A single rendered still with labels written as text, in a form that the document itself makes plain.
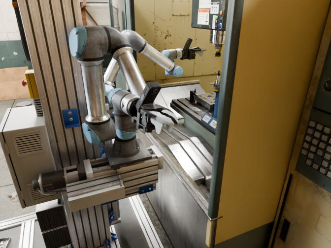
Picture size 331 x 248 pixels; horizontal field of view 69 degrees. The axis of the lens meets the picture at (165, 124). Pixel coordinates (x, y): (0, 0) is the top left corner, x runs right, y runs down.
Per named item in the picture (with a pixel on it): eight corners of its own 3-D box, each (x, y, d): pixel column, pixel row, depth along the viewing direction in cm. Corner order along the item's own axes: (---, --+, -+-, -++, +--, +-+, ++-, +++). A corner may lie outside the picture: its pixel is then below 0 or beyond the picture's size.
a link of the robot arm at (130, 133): (146, 135, 99) (145, 109, 95) (121, 142, 93) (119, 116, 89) (136, 128, 105) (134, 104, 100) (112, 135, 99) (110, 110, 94)
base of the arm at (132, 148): (115, 160, 126) (114, 143, 122) (110, 146, 138) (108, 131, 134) (143, 154, 131) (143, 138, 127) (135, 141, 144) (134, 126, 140)
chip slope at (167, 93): (155, 131, 250) (155, 107, 239) (137, 108, 306) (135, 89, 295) (227, 117, 282) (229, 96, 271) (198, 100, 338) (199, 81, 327)
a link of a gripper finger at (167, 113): (182, 137, 73) (163, 126, 79) (185, 118, 71) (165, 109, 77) (175, 139, 71) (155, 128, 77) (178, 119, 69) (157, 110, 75)
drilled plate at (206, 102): (210, 109, 218) (210, 104, 216) (193, 99, 242) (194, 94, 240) (230, 106, 226) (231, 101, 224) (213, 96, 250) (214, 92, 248)
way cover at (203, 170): (193, 192, 165) (195, 173, 158) (149, 136, 240) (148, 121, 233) (230, 181, 175) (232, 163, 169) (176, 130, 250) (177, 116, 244)
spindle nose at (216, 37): (232, 43, 199) (234, 28, 194) (217, 45, 192) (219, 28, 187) (219, 42, 211) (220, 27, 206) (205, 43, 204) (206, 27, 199)
